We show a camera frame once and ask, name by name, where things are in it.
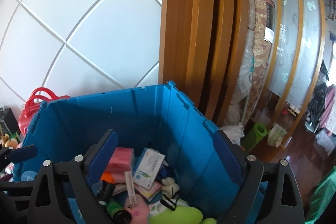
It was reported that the brown bear plush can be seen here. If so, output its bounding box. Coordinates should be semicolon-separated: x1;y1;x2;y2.
1;134;18;149

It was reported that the black gift box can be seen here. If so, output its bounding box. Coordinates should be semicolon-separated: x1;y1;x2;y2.
1;108;19;136

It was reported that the green bottle black cap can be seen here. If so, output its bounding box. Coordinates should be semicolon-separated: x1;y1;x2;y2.
106;199;132;224

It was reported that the pink tissue pack in crate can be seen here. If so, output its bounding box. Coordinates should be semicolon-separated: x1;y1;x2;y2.
105;147;135;173

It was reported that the red toy suitcase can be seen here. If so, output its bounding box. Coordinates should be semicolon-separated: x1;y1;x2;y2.
18;87;70;136

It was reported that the pink round plush in crate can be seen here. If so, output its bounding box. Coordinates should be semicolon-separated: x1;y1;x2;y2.
124;194;149;224

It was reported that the green rolled mat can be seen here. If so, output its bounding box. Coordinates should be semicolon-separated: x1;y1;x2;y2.
241;123;268;153

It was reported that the pink square notebook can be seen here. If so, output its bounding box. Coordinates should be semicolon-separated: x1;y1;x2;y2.
137;181;162;201

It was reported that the white blue medicine box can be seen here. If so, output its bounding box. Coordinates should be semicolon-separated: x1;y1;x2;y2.
133;148;165;189

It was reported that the white bunny plush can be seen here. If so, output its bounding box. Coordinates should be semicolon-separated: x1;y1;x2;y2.
161;177;180;199

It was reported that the green plush toy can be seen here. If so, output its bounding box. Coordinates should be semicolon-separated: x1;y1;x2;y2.
147;204;217;224

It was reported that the blue plastic storage crate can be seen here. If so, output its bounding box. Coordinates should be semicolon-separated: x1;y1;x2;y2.
14;83;245;218

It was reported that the rolled patterned carpet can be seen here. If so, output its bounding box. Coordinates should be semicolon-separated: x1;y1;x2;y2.
227;0;276;126

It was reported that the wooden glass partition screen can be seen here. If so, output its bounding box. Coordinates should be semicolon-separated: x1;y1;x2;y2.
260;0;325;141

